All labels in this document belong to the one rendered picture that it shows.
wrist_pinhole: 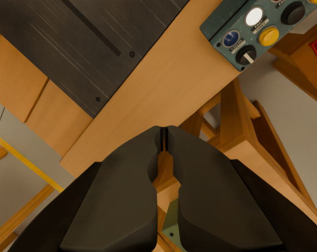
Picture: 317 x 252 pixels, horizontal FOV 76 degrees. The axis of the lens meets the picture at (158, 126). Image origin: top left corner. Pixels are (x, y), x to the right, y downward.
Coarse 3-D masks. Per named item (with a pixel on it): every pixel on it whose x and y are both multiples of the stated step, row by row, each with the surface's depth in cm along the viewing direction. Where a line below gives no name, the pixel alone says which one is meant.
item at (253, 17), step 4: (256, 8) 25; (252, 12) 25; (256, 12) 25; (260, 12) 25; (248, 16) 25; (252, 16) 25; (256, 16) 25; (260, 16) 25; (248, 20) 25; (252, 20) 25; (256, 20) 26; (248, 24) 26; (252, 24) 26
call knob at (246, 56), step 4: (244, 48) 28; (248, 48) 28; (252, 48) 28; (240, 52) 29; (244, 52) 28; (248, 52) 28; (252, 52) 28; (240, 56) 29; (244, 56) 28; (248, 56) 28; (252, 56) 29; (240, 60) 29; (244, 60) 29; (248, 60) 29; (252, 60) 29; (244, 64) 30
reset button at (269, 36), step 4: (268, 28) 27; (272, 28) 26; (264, 32) 27; (268, 32) 26; (272, 32) 26; (276, 32) 27; (260, 36) 27; (264, 36) 27; (268, 36) 27; (272, 36) 27; (276, 36) 27; (260, 40) 28; (264, 40) 27; (268, 40) 27; (272, 40) 27; (264, 44) 28; (268, 44) 28
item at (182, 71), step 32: (192, 0) 31; (192, 32) 33; (160, 64) 36; (192, 64) 35; (224, 64) 33; (128, 96) 41; (160, 96) 39; (192, 96) 37; (96, 128) 46; (128, 128) 44; (64, 160) 54; (96, 160) 51
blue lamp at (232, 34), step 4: (232, 32) 26; (236, 32) 26; (228, 36) 27; (232, 36) 27; (236, 36) 27; (224, 40) 27; (228, 40) 27; (232, 40) 27; (236, 40) 27; (228, 44) 27; (232, 44) 28
